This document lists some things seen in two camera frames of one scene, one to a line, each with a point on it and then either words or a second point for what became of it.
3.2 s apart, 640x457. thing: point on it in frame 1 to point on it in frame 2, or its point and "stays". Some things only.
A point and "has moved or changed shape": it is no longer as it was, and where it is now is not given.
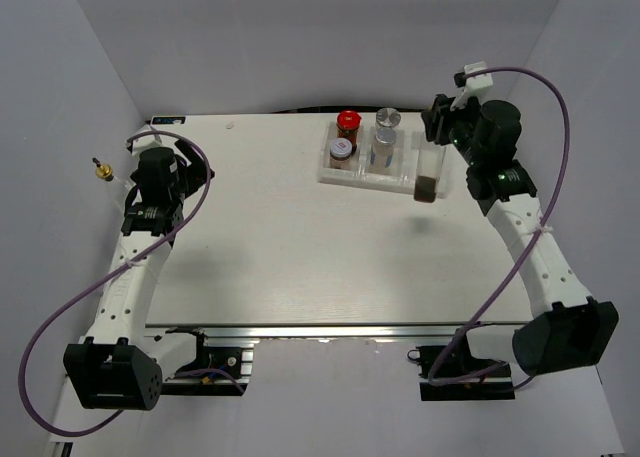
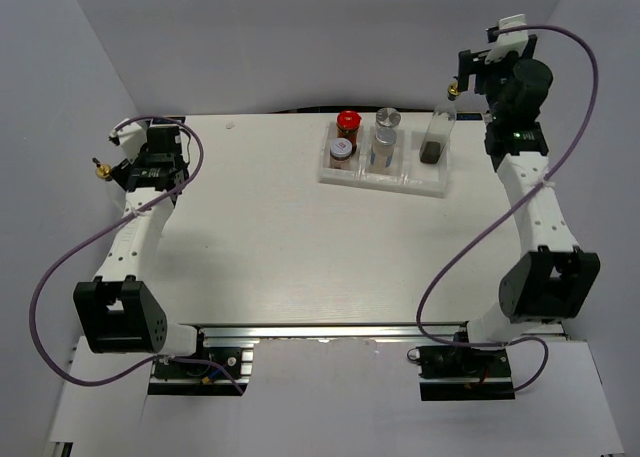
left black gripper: [197, 172] to [123, 170]
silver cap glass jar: [382, 151] stays
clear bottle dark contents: [430, 162] has moved or changed shape
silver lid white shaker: [388, 117] stays
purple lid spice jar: [340, 153] stays
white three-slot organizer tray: [394, 159] stays
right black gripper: [436, 120] to [473, 64]
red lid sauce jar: [348, 122] stays
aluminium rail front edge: [215, 332] stays
